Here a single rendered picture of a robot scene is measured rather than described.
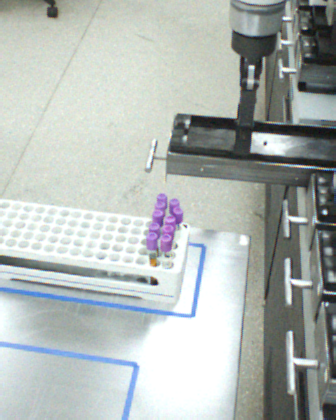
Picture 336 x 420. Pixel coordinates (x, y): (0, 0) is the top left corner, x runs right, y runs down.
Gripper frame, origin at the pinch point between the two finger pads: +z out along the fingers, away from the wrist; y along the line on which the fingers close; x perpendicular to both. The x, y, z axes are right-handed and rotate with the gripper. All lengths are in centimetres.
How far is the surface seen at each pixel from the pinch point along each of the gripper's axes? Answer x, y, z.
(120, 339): 15, -48, 3
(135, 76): 48, 165, 84
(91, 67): 71, 170, 84
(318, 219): -13.4, -17.8, 4.7
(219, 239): 2.8, -26.8, 2.9
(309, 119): -15.3, 24.3, 11.8
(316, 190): -13.4, -10.8, 4.1
